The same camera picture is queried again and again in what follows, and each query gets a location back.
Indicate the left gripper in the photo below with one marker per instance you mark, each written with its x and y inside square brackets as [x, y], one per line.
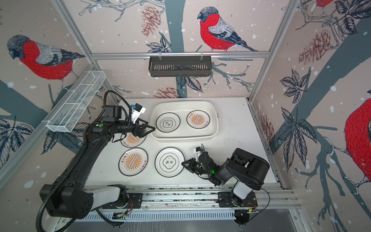
[137, 132]

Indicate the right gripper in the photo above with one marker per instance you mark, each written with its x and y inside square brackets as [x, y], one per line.
[191, 166]

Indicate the white clover plate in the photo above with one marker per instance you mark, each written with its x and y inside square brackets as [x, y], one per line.
[168, 162]
[168, 122]

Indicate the orange sunburst plate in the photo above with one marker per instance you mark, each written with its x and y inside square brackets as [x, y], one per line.
[198, 119]
[133, 161]
[131, 141]

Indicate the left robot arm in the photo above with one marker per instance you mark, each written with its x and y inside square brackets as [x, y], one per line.
[66, 196]

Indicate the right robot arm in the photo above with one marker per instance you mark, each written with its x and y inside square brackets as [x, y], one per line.
[248, 169]

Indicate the white plastic bin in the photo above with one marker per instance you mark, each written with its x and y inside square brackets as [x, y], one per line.
[185, 133]

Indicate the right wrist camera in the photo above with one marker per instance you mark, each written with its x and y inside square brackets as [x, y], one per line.
[198, 151]

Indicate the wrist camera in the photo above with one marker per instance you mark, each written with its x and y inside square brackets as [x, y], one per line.
[136, 111]
[198, 151]

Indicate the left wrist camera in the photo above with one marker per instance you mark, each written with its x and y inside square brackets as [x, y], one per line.
[136, 111]

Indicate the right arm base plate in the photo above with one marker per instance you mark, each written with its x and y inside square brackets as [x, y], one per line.
[229, 199]

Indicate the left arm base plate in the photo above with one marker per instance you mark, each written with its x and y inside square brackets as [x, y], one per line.
[133, 201]

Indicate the horizontal aluminium rail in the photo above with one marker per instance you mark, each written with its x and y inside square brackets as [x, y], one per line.
[143, 56]

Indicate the black hanging wire basket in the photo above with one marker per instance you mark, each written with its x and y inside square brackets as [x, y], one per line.
[180, 66]

